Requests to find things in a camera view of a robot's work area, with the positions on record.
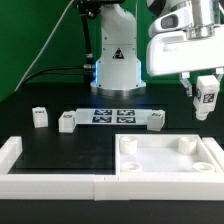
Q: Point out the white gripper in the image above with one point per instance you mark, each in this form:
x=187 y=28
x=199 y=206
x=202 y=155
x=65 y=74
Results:
x=171 y=52

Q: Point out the white square tabletop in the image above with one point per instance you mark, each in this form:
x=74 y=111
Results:
x=159 y=153

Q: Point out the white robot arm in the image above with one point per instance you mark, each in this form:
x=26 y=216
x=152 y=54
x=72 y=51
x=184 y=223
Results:
x=186 y=36

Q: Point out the white marker tag board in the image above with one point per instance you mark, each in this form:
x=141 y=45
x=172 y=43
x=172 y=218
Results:
x=112 y=116

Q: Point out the green backdrop curtain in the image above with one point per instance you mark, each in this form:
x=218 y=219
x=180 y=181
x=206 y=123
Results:
x=34 y=35

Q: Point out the white U-shaped obstacle fence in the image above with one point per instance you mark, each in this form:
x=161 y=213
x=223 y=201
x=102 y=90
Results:
x=197 y=185

